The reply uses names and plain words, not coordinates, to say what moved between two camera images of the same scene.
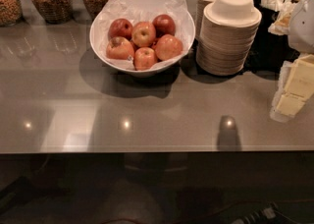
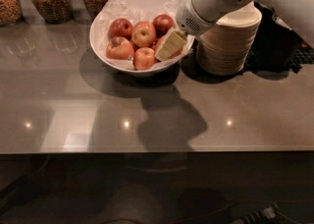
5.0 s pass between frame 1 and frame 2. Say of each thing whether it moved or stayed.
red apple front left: stayed
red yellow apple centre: stayed
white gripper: moved
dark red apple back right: stayed
